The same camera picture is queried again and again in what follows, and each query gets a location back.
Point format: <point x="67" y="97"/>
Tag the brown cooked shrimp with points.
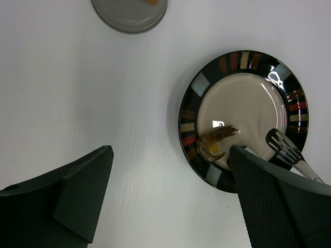
<point x="207" y="140"/>

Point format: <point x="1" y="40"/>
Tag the grey container lid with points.
<point x="130" y="17"/>

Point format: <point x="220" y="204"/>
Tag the metal serving tongs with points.
<point x="288" y="153"/>

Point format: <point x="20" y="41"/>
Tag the black patterned round plate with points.
<point x="251" y="91"/>

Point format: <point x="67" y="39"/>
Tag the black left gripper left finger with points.
<point x="60" y="208"/>

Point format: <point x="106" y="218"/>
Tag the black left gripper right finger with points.
<point x="280" y="208"/>

